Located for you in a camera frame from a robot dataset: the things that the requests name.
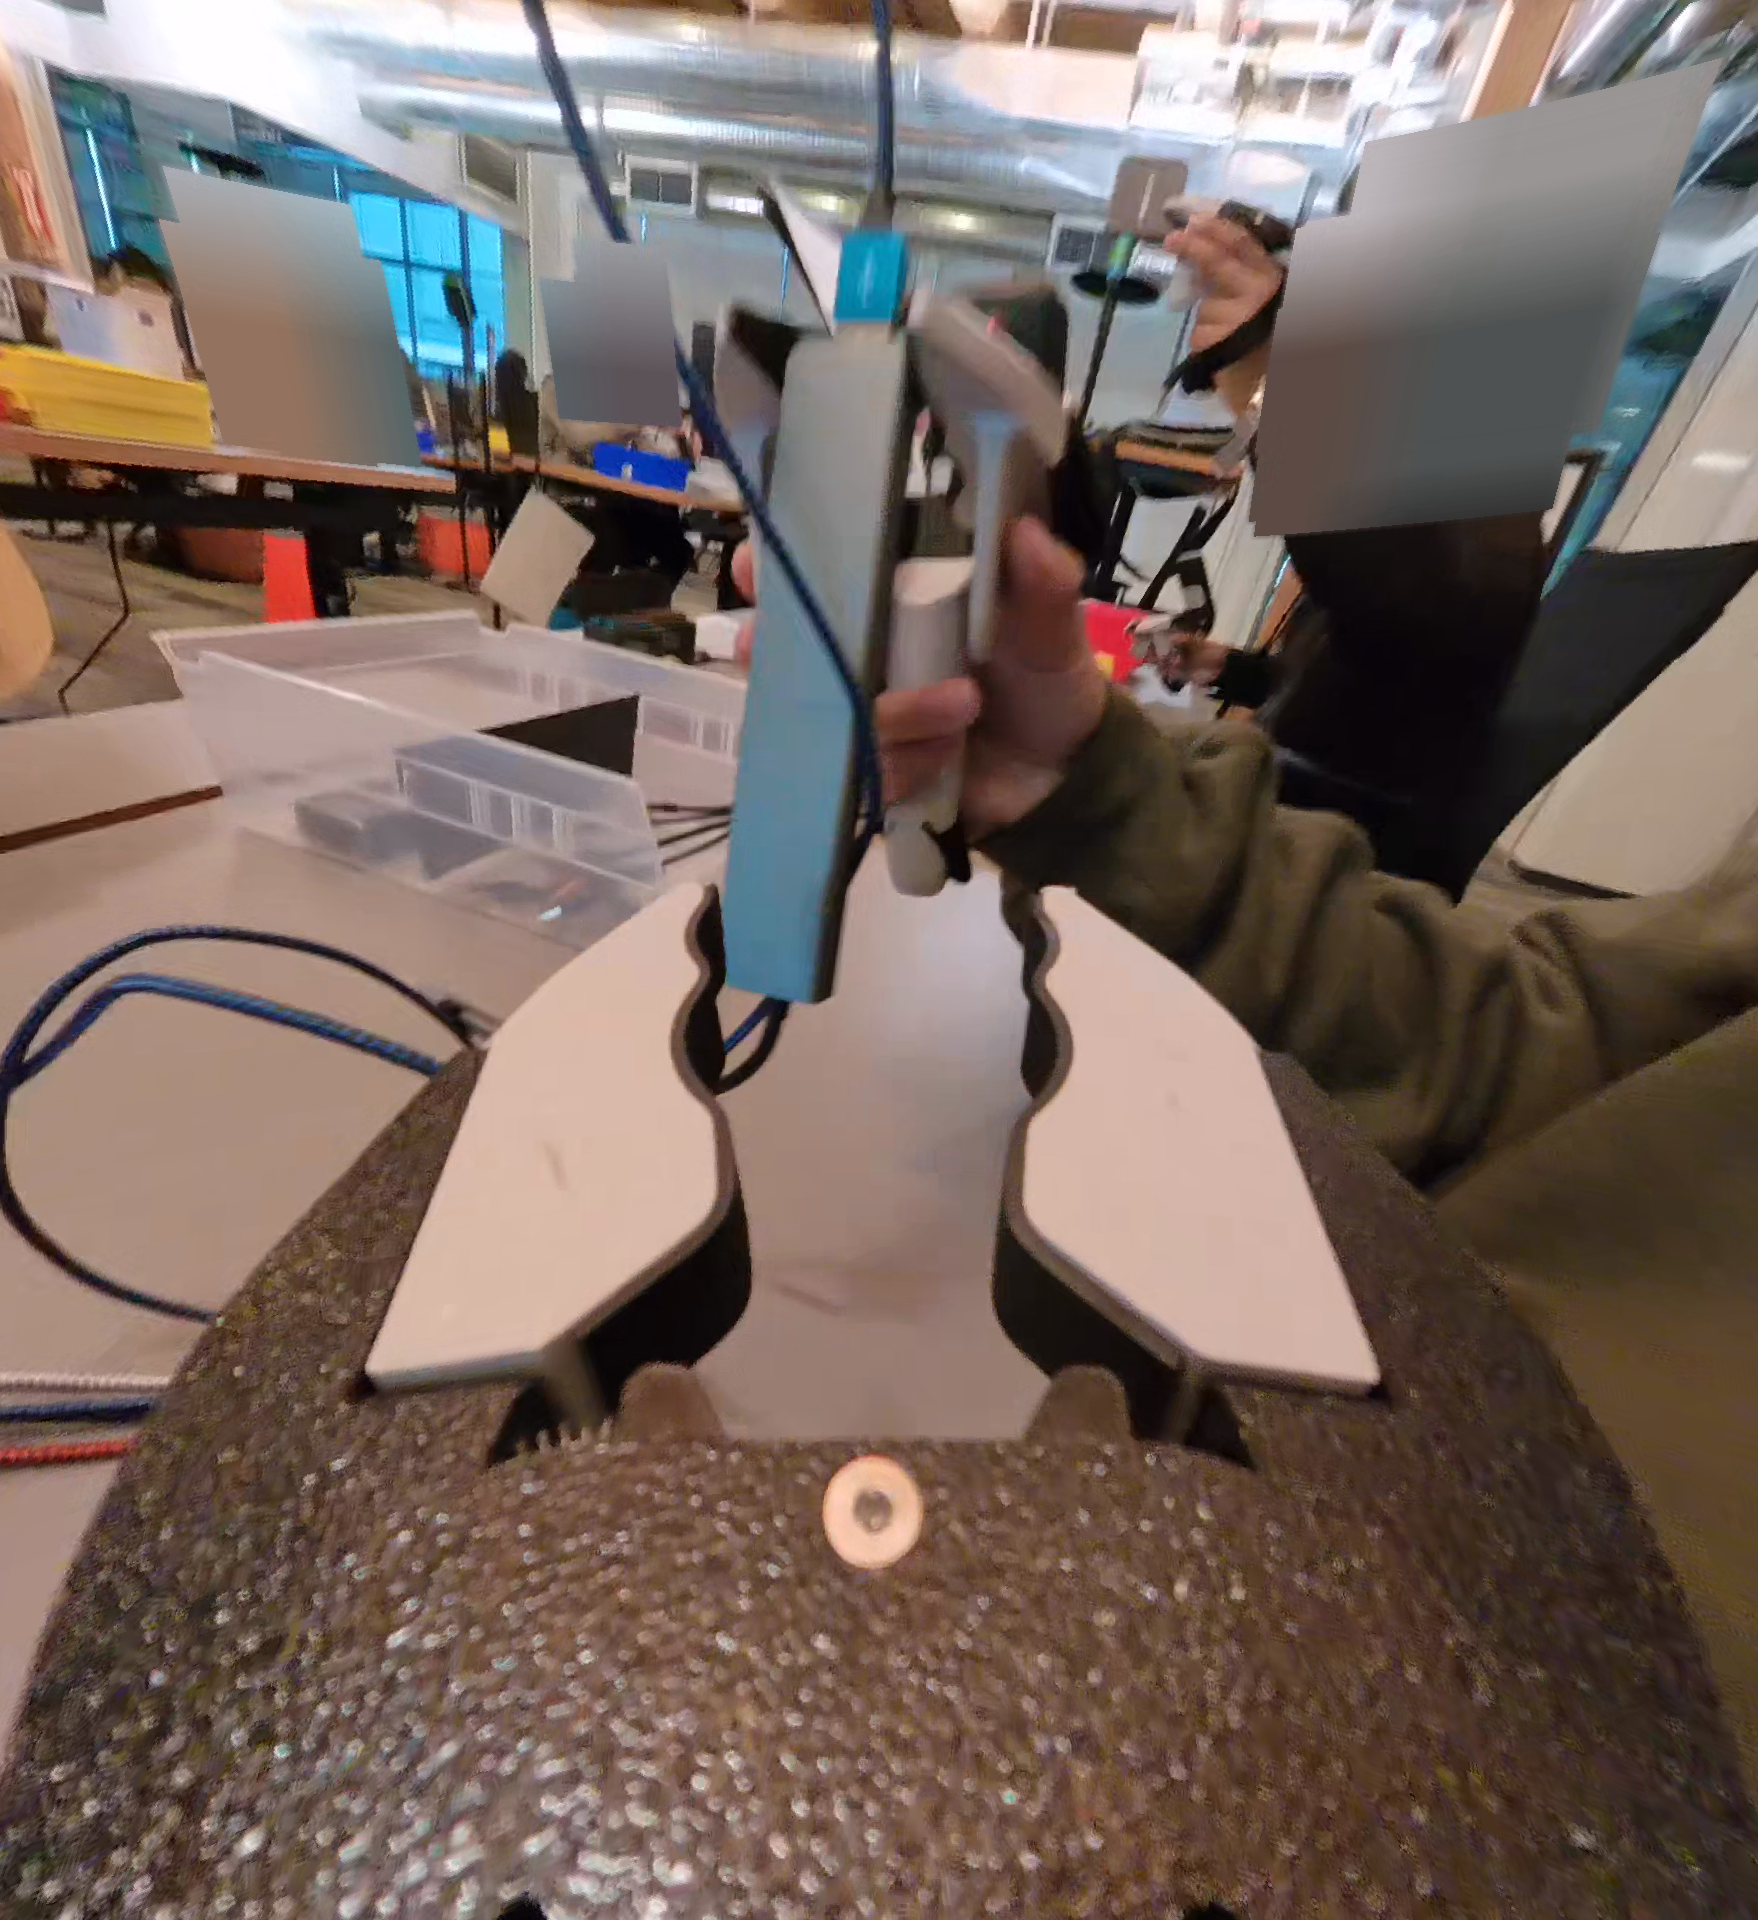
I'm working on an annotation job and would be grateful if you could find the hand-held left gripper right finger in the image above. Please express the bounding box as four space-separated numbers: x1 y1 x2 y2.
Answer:
997 885 1385 1429

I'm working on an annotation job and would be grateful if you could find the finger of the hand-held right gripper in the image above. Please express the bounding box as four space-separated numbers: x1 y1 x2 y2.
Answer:
713 183 855 469
910 285 1072 666

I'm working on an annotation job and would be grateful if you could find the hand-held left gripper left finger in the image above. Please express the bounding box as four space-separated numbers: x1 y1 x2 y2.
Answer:
363 882 747 1423

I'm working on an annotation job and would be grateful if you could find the blue power bank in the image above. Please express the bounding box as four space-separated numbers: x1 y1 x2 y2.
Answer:
722 330 913 1005

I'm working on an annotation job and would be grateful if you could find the person's right forearm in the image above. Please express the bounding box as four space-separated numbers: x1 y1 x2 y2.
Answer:
976 690 1758 1203

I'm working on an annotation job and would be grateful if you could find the wooden desk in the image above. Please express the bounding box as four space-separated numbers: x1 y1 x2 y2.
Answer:
0 418 750 601

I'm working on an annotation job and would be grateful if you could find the brown-edged grey desk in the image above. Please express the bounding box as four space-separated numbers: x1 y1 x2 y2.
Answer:
0 697 225 875

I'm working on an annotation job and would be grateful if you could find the person's right hand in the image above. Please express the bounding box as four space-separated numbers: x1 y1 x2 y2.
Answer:
874 514 1120 846

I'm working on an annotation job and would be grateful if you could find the black round stand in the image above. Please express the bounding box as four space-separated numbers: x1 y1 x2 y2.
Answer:
1069 225 1173 452

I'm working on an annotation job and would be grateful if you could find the black device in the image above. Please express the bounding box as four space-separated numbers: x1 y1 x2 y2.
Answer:
291 743 647 920

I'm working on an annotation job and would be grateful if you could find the window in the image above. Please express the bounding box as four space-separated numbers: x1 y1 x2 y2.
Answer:
351 191 508 383

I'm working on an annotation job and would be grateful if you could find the hanging paper sheet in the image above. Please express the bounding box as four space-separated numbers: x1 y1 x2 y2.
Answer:
482 492 598 630

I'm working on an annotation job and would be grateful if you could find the clear plastic bin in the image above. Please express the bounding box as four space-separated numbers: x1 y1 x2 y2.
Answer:
155 607 750 950

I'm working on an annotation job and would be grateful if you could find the black chair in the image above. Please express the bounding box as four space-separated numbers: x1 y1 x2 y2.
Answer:
1486 532 1758 902

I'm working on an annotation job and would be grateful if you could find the stack of yellow bins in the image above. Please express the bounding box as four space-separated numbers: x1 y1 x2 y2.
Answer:
0 348 216 449

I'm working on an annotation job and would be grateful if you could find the silver ventilation duct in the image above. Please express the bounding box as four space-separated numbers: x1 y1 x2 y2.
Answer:
356 31 1140 200

